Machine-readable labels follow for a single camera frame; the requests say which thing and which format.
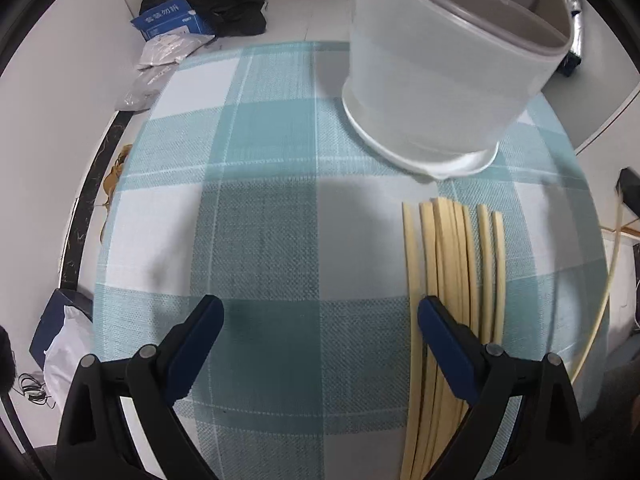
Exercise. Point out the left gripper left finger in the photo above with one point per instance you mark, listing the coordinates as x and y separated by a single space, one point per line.
95 441

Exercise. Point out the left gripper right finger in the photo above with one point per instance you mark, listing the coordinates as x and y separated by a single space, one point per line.
545 441

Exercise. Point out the translucent white utensil holder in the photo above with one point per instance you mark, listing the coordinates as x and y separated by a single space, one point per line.
434 84

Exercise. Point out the dark blue box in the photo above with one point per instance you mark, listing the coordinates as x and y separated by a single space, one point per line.
52 319

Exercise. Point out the tan suede shoe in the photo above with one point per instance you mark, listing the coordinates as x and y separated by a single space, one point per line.
110 182

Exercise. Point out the teal checkered tablecloth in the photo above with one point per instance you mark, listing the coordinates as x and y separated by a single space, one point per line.
248 182

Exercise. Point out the grey plastic mailer bag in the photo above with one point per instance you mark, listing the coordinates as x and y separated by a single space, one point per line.
145 89

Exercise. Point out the white plastic mailer bag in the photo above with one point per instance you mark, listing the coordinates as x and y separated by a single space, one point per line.
169 49

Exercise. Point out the blue cardboard box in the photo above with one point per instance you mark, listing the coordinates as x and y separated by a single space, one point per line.
171 17

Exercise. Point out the silver folded umbrella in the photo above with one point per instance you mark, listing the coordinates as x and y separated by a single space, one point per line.
574 56

